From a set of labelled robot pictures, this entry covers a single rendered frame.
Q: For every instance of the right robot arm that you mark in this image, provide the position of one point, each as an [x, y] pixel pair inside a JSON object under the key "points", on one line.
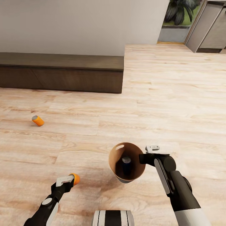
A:
{"points": [[187, 210]]}

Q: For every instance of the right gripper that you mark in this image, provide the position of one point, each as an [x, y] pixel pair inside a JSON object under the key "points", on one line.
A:
{"points": [[145, 158]]}

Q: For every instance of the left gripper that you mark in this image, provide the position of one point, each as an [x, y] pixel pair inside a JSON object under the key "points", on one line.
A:
{"points": [[66, 187]]}

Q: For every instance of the trash can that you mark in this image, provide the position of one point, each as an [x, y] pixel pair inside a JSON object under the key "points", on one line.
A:
{"points": [[115, 161]]}

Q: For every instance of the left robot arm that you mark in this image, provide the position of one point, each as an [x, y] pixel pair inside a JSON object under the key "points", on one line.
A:
{"points": [[49, 207]]}

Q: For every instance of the can of soda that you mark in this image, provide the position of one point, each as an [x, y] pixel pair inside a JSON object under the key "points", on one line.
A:
{"points": [[127, 165], [75, 177], [37, 120]]}

